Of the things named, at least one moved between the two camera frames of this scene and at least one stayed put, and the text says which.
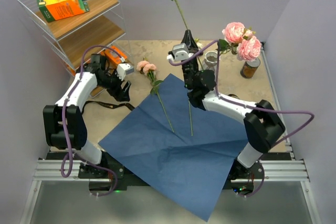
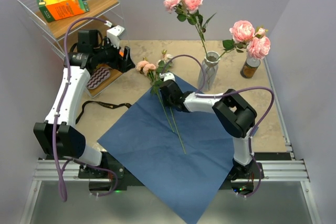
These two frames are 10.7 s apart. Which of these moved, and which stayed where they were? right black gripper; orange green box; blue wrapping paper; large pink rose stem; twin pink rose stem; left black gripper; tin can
Moved: large pink rose stem; left black gripper; right black gripper
Stayed: tin can; blue wrapping paper; orange green box; twin pink rose stem
